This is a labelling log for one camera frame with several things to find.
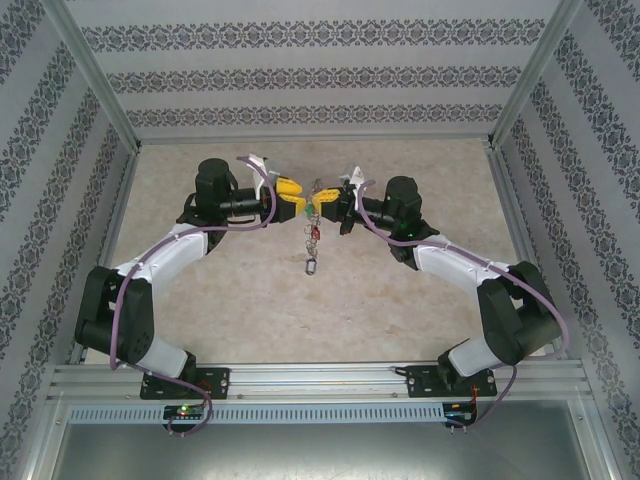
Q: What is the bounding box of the small controller circuit board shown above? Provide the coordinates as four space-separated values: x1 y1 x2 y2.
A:
443 401 480 426
163 403 209 422

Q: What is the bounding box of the grey sheet metal panel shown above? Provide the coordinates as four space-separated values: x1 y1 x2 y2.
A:
49 422 601 480

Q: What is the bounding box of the aluminium frame cross rail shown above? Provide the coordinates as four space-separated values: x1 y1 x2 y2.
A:
134 130 496 147

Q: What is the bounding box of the aluminium frame side rail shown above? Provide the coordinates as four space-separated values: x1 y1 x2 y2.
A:
69 147 142 366
487 144 566 361

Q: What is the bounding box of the aluminium mounting rail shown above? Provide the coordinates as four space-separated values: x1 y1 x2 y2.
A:
47 363 586 401

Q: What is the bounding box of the aluminium frame post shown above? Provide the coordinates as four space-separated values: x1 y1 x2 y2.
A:
487 0 584 149
39 0 142 151

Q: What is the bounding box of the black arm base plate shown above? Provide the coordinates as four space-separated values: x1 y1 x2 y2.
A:
405 364 500 400
139 367 232 401

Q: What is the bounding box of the slotted grey cable duct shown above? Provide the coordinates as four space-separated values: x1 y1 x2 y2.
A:
67 403 447 424

